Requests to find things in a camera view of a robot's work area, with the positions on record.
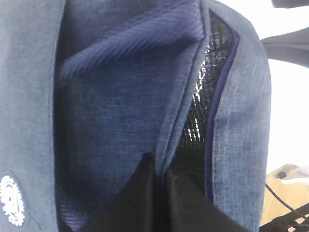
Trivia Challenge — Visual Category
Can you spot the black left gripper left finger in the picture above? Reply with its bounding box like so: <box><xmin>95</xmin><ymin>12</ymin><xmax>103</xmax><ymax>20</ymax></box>
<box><xmin>82</xmin><ymin>153</ymin><xmax>154</xmax><ymax>232</ymax></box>

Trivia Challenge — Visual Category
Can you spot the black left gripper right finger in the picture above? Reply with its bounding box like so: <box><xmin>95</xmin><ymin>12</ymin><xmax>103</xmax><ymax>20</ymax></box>
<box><xmin>166</xmin><ymin>169</ymin><xmax>247</xmax><ymax>232</ymax></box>

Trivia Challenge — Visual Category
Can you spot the dark blue lunch bag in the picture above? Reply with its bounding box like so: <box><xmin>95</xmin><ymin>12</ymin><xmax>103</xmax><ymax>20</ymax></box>
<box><xmin>0</xmin><ymin>0</ymin><xmax>271</xmax><ymax>232</ymax></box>

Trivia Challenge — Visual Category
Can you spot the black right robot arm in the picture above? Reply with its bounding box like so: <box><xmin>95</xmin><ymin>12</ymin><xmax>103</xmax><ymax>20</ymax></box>
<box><xmin>262</xmin><ymin>28</ymin><xmax>309</xmax><ymax>68</ymax></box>

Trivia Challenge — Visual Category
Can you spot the black cable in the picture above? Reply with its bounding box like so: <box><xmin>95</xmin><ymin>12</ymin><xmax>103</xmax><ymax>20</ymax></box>
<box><xmin>265</xmin><ymin>184</ymin><xmax>309</xmax><ymax>219</ymax></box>

